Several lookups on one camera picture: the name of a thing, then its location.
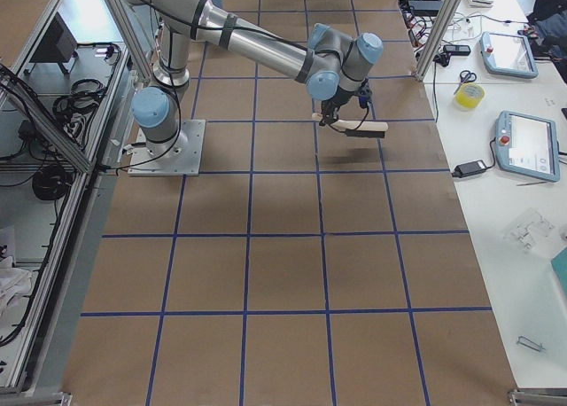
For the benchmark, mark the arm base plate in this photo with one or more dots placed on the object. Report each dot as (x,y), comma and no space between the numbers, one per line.
(178,157)

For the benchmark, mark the far teach pendant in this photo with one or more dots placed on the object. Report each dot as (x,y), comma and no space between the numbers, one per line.
(507,54)

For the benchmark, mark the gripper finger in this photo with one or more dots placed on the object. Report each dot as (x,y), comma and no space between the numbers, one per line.
(324,119)
(331,118)

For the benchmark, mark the yellow tape roll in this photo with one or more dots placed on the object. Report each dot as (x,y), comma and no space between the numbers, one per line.
(469,95)

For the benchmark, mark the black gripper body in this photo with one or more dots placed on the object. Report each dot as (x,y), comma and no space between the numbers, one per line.
(337,101)

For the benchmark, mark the teach pendant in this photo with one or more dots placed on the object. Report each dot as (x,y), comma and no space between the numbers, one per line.
(507,54)
(527,145)

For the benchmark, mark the aluminium frame post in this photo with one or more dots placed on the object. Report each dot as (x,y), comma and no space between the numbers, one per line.
(439,28)

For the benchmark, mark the black power adapter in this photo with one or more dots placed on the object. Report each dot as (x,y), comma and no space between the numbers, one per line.
(471,168)

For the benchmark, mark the black handled scissors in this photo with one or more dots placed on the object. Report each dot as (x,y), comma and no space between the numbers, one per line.
(465,76)

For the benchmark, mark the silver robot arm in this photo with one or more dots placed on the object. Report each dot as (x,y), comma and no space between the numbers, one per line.
(333,66)

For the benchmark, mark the near teach pendant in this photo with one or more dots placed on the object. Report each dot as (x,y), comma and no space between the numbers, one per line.
(527,145)

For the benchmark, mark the beige hand brush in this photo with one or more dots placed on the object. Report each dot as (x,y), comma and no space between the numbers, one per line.
(362,129)

